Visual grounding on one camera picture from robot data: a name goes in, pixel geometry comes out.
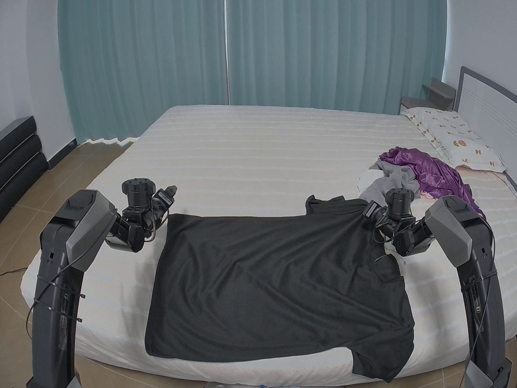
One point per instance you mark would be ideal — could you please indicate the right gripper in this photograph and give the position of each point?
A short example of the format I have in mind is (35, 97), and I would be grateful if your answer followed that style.
(373, 210)

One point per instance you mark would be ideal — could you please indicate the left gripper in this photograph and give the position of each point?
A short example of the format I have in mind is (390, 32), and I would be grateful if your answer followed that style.
(161, 200)

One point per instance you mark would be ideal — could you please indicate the black T-shirt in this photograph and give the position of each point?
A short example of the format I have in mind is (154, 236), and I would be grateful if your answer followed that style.
(262, 289)

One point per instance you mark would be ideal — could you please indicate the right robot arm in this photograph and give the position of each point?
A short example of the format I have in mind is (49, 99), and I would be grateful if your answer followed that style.
(448, 224)

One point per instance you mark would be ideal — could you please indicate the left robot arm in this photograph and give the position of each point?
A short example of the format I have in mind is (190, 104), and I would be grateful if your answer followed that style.
(80, 224)

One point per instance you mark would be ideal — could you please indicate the bed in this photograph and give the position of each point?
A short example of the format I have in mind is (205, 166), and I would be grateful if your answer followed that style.
(262, 148)

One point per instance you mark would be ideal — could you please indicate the white garment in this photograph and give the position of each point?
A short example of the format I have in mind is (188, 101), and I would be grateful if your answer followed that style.
(367, 176)

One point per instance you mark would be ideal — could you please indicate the grey garment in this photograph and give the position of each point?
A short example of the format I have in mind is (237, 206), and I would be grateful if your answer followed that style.
(398, 176)

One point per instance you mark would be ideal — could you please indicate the pink garment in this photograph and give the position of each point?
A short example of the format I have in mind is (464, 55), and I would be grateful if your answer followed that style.
(427, 194)

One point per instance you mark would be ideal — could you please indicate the purple garment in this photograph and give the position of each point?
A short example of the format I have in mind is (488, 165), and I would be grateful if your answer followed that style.
(436, 172)

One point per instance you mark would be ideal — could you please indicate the white printed pillow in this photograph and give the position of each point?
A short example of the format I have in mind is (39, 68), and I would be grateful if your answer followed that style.
(456, 135)

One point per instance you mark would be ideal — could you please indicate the grey bedside table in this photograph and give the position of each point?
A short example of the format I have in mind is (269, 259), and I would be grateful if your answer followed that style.
(440, 93)

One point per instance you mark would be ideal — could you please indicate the blue-green curtain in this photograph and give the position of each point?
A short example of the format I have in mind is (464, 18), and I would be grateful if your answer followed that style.
(141, 55)
(331, 34)

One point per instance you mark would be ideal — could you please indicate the black chest of drawers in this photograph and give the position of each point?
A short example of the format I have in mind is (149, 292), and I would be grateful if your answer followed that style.
(20, 156)

